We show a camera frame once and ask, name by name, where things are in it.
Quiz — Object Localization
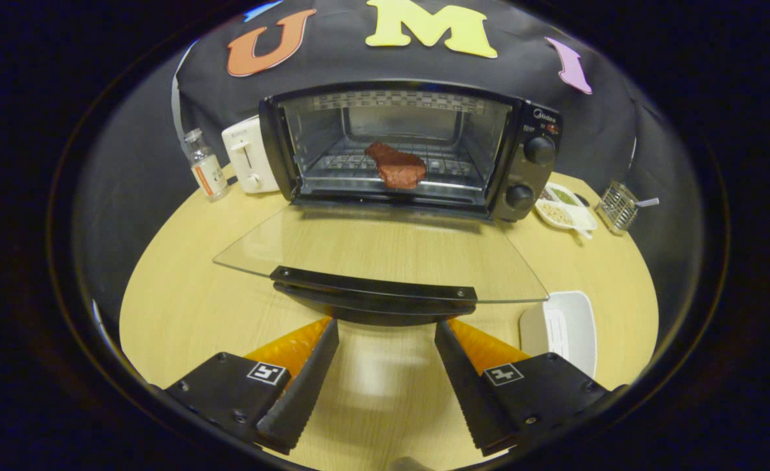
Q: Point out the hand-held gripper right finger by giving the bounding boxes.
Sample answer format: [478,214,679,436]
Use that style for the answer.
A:
[434,318,627,457]

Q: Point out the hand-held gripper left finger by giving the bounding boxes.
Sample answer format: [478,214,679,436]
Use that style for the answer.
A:
[162,317,340,455]

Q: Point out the black toaster oven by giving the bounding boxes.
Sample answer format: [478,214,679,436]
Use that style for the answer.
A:
[213,80,563,326]

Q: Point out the brown meat steak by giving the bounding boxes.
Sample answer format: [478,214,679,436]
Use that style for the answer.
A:
[364,142,428,190]

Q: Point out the white bread toaster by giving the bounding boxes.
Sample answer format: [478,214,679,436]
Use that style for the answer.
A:
[221,115,281,194]

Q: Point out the white plastic tray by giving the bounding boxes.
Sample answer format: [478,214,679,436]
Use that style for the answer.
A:
[519,291,598,379]

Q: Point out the white divided grain tray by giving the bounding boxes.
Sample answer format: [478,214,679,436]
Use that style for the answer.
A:
[534,183,599,239]

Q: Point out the small glass bottle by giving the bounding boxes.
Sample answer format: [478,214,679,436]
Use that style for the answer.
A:
[183,128,230,202]

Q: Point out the metal wire basket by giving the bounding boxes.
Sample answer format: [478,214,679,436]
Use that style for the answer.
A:
[595,181,640,236]

